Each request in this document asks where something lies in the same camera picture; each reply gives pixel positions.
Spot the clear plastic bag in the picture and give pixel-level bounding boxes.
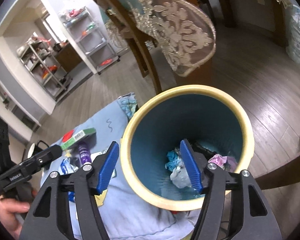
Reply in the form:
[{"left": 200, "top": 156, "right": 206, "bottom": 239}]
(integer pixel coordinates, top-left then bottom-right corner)
[{"left": 170, "top": 166, "right": 191, "bottom": 189}]

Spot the blue face mask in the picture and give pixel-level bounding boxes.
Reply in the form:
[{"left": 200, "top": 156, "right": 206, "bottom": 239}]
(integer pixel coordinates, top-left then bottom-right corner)
[{"left": 165, "top": 150, "right": 184, "bottom": 172}]

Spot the green white cardboard box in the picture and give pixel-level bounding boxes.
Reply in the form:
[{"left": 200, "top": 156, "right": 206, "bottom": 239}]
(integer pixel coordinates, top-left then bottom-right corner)
[{"left": 61, "top": 128, "right": 96, "bottom": 151}]

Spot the purple small bottle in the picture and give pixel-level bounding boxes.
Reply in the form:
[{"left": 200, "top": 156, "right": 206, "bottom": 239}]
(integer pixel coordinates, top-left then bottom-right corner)
[{"left": 77, "top": 142, "right": 92, "bottom": 165}]

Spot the yellow rimmed teal trash bin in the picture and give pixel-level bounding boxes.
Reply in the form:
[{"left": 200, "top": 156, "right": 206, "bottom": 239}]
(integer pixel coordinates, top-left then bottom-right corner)
[{"left": 120, "top": 85, "right": 255, "bottom": 211}]

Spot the person's left hand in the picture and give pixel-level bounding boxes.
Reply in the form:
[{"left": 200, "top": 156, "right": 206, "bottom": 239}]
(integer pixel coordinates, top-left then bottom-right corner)
[{"left": 0, "top": 196, "right": 31, "bottom": 239}]

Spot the black ceramic mug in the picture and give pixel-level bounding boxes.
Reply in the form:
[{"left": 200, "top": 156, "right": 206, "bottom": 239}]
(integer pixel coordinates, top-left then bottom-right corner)
[{"left": 22, "top": 140, "right": 49, "bottom": 161}]

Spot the blue cartoon cushion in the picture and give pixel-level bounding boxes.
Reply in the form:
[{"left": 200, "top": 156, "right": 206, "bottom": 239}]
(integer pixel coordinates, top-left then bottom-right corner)
[{"left": 39, "top": 92, "right": 203, "bottom": 240}]

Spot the steel kitchen rack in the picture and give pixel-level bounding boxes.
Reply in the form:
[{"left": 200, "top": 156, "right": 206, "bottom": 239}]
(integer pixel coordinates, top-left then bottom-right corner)
[{"left": 17, "top": 36, "right": 72, "bottom": 101}]

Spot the dark wooden chair right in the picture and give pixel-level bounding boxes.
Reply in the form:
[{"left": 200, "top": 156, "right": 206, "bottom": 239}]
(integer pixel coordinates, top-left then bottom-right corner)
[{"left": 253, "top": 125, "right": 300, "bottom": 190}]

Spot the grey rolling shelf cart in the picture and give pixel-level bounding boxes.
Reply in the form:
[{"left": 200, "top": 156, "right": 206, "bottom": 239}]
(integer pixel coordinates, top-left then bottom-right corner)
[{"left": 59, "top": 7, "right": 120, "bottom": 75}]

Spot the teal lace tablecloth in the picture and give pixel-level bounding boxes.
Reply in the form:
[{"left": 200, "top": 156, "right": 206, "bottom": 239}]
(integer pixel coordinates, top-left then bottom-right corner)
[{"left": 99, "top": 0, "right": 296, "bottom": 78}]

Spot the wooden dining chair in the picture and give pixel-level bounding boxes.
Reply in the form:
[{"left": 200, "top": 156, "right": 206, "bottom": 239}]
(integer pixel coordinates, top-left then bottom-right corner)
[{"left": 93, "top": 0, "right": 162, "bottom": 94}]

